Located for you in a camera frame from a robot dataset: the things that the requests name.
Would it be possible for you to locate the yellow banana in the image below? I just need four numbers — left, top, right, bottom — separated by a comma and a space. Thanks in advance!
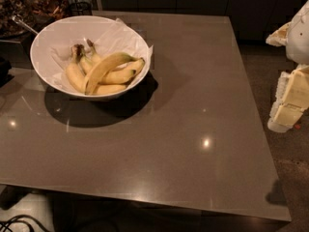
94, 84, 126, 96
79, 40, 145, 84
65, 44, 85, 94
83, 52, 137, 95

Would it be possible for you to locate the metal spoon handle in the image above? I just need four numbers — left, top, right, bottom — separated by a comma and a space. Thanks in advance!
12, 15, 39, 35

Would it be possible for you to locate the white bowl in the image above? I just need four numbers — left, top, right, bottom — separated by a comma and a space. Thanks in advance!
30, 15, 153, 101

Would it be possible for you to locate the black cable on floor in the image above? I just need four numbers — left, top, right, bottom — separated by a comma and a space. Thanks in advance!
0, 214, 52, 232

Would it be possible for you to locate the white paper liner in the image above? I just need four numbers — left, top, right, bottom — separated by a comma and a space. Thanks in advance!
50, 16, 153, 97

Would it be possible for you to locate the glass bowl of snacks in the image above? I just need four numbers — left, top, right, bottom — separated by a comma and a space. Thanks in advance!
0, 0, 69, 39

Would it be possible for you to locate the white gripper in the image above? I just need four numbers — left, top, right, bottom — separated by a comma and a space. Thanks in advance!
266, 0, 309, 133

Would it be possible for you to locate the black wire basket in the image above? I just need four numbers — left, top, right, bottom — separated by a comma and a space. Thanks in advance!
69, 2, 92, 16

